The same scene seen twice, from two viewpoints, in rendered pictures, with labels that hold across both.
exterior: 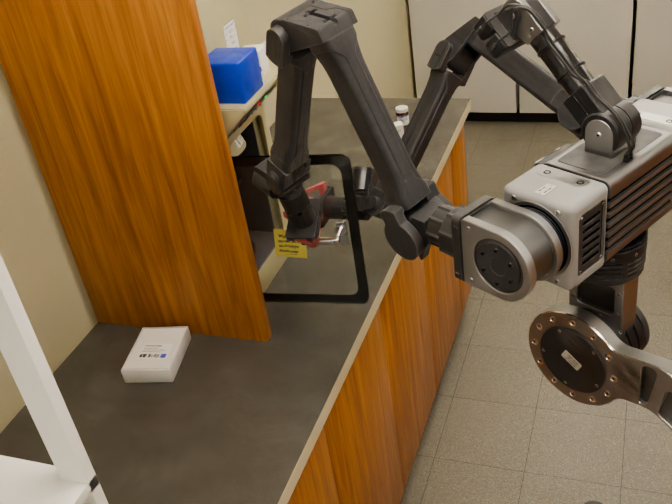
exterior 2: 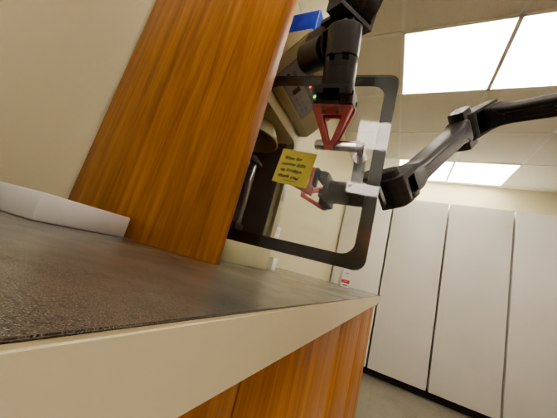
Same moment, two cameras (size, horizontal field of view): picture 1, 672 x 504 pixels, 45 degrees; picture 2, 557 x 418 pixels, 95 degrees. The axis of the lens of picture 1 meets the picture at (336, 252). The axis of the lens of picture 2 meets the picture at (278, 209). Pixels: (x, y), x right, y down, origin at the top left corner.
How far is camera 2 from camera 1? 164 cm
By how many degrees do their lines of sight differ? 44
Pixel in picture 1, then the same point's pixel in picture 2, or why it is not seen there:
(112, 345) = not seen: hidden behind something
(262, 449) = not seen: outside the picture
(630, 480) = not seen: outside the picture
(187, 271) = (174, 153)
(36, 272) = (46, 114)
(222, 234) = (235, 104)
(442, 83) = (462, 124)
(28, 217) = (85, 81)
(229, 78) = (308, 21)
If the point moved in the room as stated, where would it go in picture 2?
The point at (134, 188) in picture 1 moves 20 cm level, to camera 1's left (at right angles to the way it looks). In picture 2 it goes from (182, 69) to (105, 51)
